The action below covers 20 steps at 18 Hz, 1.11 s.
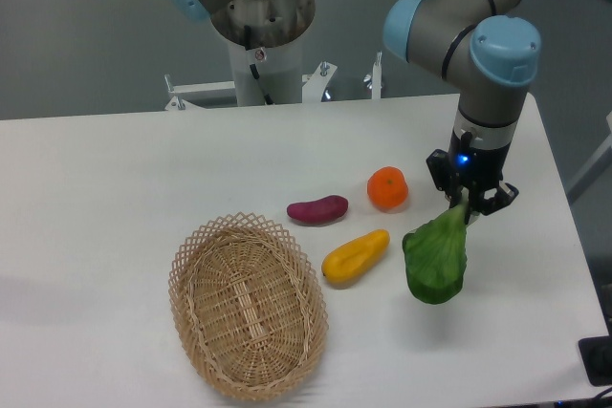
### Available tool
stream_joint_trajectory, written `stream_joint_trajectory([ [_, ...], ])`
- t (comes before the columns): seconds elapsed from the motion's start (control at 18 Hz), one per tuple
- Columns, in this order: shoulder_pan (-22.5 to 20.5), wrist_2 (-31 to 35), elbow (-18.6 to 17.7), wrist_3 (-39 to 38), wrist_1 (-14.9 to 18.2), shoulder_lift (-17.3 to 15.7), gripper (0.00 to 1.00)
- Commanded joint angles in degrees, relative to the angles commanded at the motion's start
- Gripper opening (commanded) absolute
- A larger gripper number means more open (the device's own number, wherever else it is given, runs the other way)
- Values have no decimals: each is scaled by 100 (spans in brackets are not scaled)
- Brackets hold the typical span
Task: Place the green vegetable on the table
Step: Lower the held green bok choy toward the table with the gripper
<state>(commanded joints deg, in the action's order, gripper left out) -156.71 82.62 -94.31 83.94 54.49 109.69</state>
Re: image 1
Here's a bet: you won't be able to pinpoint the white table leg at right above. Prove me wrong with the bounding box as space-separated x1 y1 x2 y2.
566 113 612 205

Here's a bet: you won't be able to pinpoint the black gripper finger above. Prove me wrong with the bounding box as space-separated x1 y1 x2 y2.
426 159 462 204
466 181 518 225

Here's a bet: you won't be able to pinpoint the purple sweet potato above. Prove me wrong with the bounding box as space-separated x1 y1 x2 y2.
286 195 349 225

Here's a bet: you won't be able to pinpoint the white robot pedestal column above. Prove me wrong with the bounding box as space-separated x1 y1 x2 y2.
228 39 302 107

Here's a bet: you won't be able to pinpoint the yellow pepper vegetable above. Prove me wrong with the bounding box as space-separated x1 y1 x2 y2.
321 229 390 286

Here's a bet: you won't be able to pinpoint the black device at table edge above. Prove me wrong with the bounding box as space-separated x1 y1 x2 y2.
578 335 611 387

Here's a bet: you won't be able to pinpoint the green leafy vegetable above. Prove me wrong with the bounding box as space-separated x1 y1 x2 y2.
402 203 467 305

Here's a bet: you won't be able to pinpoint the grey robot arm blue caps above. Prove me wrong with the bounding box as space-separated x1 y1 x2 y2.
171 0 541 220

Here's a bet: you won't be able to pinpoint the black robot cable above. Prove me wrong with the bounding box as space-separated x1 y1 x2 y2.
242 24 277 106

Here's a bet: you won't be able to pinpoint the woven wicker basket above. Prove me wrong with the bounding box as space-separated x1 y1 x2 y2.
168 212 328 401

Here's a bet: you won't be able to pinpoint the orange tangerine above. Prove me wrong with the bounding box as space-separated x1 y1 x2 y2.
366 166 409 211

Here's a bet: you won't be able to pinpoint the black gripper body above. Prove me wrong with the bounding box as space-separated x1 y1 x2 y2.
427 125 513 194

